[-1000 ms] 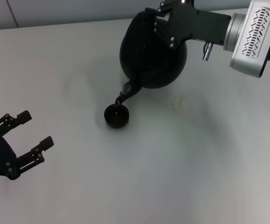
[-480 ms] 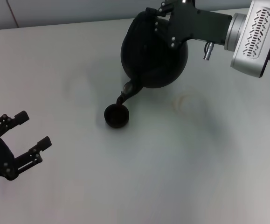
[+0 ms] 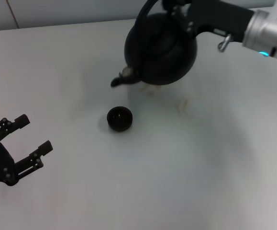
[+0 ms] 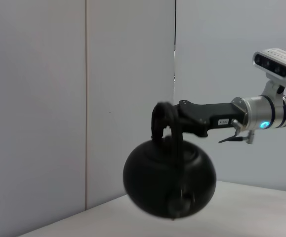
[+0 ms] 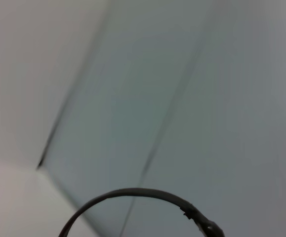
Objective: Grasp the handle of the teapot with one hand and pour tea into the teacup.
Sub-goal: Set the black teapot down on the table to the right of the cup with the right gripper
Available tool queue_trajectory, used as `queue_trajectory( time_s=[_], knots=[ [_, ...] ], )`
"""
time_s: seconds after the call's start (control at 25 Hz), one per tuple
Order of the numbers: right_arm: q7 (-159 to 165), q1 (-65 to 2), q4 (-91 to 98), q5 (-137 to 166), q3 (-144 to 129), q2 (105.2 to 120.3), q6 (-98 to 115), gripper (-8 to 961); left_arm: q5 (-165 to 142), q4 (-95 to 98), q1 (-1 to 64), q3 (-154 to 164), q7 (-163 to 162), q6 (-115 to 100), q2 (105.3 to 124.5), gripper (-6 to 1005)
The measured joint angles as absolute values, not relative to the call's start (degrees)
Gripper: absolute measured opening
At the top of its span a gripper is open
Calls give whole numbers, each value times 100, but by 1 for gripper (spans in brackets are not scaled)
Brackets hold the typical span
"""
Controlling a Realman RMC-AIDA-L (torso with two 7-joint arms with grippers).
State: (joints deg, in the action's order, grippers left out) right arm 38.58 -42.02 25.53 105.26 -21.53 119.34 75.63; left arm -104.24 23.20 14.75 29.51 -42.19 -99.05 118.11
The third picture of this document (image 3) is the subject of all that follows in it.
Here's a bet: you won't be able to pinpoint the spilled tea drops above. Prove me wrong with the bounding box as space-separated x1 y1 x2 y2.
140 84 163 97

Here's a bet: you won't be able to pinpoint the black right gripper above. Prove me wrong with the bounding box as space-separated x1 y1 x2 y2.
161 0 255 40

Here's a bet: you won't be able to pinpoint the small dark teacup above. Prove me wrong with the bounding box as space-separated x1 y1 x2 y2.
106 106 133 132

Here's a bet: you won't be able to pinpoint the black round teapot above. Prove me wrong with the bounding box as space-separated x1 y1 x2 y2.
110 0 198 88

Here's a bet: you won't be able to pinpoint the silver cable connector plug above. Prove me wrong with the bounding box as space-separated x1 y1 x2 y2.
216 33 233 52

